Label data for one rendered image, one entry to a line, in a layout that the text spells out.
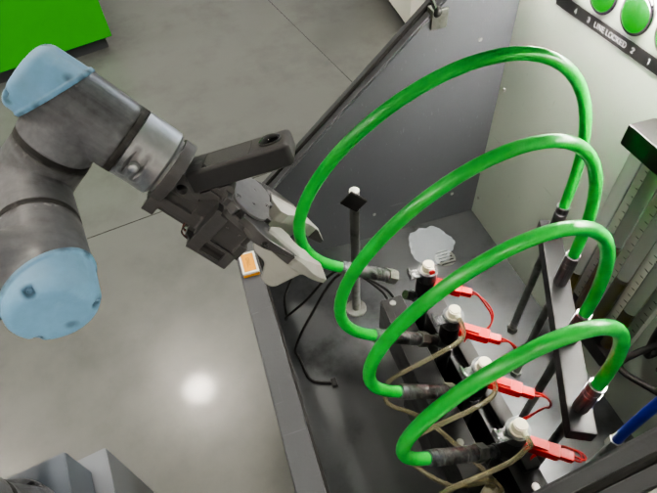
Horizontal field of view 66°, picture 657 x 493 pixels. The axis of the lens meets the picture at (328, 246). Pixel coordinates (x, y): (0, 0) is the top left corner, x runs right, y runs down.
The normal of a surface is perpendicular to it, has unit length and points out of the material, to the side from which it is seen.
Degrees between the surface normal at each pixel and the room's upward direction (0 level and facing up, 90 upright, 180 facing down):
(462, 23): 90
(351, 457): 0
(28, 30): 90
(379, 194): 90
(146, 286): 0
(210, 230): 77
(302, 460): 0
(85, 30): 90
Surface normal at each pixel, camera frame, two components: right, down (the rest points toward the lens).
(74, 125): 0.18, 0.54
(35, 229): 0.18, -0.75
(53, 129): 0.04, 0.37
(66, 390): -0.05, -0.65
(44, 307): 0.47, 0.65
